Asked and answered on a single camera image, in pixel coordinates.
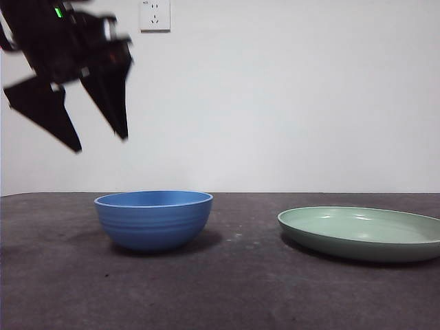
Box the blue ribbed bowl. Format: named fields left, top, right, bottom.
left=93, top=190, right=214, bottom=254

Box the green shallow plate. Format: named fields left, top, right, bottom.
left=277, top=206, right=440, bottom=264

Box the white wall socket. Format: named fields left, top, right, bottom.
left=139, top=0, right=171, bottom=34

